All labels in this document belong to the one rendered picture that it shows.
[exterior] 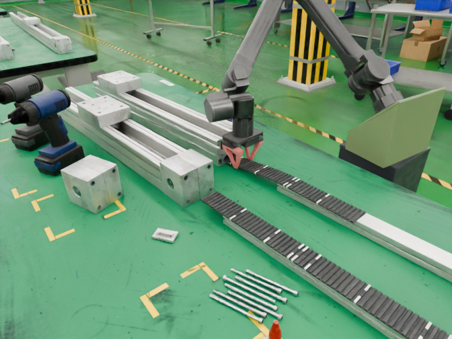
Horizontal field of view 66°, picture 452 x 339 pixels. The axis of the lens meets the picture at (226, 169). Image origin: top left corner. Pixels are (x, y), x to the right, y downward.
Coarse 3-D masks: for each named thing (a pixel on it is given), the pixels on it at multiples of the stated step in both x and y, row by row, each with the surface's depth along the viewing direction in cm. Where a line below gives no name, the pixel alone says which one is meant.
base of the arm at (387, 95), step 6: (390, 84) 104; (378, 90) 104; (384, 90) 103; (390, 90) 103; (396, 90) 105; (372, 96) 107; (378, 96) 105; (384, 96) 103; (390, 96) 102; (396, 96) 102; (402, 96) 103; (378, 102) 104; (384, 102) 103; (390, 102) 102; (378, 108) 105; (384, 108) 103
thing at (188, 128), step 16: (96, 96) 152; (112, 96) 140; (128, 96) 132; (144, 96) 135; (160, 96) 131; (144, 112) 124; (160, 112) 117; (176, 112) 122; (192, 112) 117; (160, 128) 120; (176, 128) 112; (192, 128) 106; (208, 128) 112; (224, 128) 106; (192, 144) 108; (208, 144) 102
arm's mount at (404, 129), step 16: (416, 96) 93; (432, 96) 96; (384, 112) 94; (400, 112) 92; (416, 112) 96; (432, 112) 100; (352, 128) 105; (368, 128) 100; (384, 128) 96; (400, 128) 95; (416, 128) 100; (432, 128) 104; (352, 144) 107; (368, 144) 102; (384, 144) 97; (400, 144) 99; (416, 144) 103; (368, 160) 104; (384, 160) 99; (400, 160) 103
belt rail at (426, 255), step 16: (288, 192) 89; (320, 208) 83; (352, 224) 78; (368, 224) 75; (384, 224) 75; (384, 240) 73; (400, 240) 70; (416, 240) 70; (416, 256) 69; (432, 256) 66; (448, 256) 66; (448, 272) 65
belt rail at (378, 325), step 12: (240, 228) 76; (252, 240) 74; (276, 252) 70; (288, 264) 68; (312, 276) 64; (324, 288) 63; (336, 300) 62; (348, 300) 59; (360, 312) 59; (372, 324) 57; (384, 324) 55; (396, 336) 55
